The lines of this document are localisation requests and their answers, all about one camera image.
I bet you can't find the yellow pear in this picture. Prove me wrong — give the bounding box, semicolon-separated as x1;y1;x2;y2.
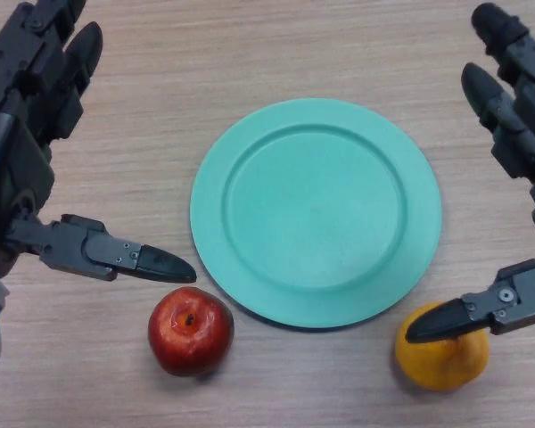
394;301;490;392

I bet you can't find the green round plate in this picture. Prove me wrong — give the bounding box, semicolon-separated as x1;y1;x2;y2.
189;96;443;332

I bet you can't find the red apple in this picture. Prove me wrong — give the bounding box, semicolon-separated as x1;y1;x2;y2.
147;286;235;378

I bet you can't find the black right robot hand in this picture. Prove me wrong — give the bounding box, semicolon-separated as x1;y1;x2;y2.
404;2;535;344

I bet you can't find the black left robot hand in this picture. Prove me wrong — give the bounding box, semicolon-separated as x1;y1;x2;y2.
0;0;198;285

